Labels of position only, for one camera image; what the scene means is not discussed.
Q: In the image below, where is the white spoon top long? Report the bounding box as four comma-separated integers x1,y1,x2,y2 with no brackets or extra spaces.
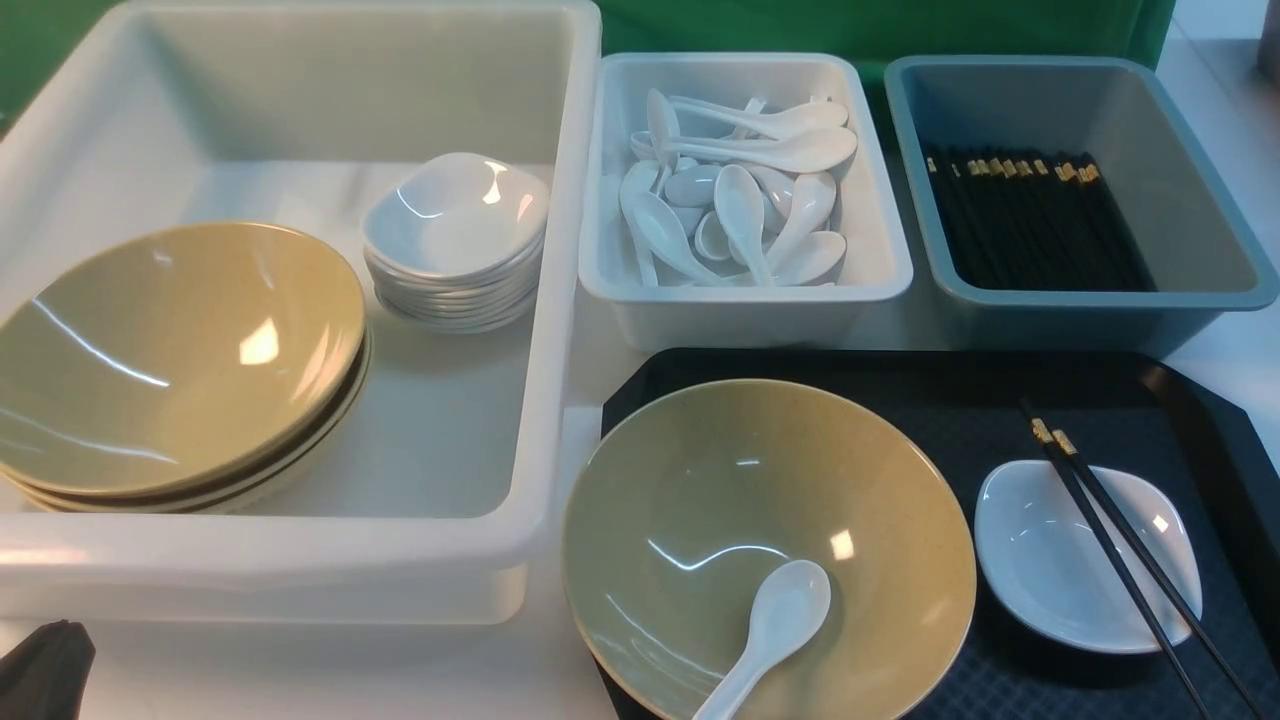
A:
668,96,849,140

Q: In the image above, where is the white spoon upper horizontal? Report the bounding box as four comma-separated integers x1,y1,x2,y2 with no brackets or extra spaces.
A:
652,127,859,174

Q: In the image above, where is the black textured serving tray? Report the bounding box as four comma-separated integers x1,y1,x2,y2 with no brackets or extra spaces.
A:
600,348,1277,719

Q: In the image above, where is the white spoon left lower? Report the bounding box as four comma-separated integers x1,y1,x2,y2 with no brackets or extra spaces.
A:
628,192,730,287

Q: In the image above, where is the stack of white sauce dishes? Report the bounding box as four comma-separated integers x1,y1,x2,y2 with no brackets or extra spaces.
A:
361,152,552,334

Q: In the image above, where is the stack of olive bowls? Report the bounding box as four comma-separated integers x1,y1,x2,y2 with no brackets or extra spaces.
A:
0,320,374,515

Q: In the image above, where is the olive noodle bowl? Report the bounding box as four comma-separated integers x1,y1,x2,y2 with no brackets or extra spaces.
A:
561,379,977,719

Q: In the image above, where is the large white plastic tub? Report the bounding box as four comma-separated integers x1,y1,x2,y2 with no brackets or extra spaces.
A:
3,1,602,625

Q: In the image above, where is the white spoon centre upright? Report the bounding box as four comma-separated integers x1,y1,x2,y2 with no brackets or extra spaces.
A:
713,164,776,287

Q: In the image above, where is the black chopstick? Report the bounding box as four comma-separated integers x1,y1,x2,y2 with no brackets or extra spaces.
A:
1018,397,1211,719
1050,430,1265,719

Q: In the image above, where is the top olive bowl in stack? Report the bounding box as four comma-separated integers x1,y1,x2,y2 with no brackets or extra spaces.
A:
1,222,366,497

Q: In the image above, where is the white spoon bin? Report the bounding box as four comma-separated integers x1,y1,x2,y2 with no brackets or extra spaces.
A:
579,53,913,352

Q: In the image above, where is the white spoon right lower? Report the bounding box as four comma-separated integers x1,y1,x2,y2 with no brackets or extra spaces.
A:
765,231,847,287

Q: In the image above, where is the pile of black chopsticks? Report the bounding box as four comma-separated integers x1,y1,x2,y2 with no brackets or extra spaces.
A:
922,143,1157,292

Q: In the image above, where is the blue-grey chopstick bin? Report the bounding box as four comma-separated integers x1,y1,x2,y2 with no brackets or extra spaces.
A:
884,55,1277,357

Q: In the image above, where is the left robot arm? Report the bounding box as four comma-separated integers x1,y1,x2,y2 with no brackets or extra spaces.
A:
1,619,96,719

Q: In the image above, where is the white sauce dish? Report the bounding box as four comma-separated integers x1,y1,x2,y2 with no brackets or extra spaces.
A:
974,459,1204,655

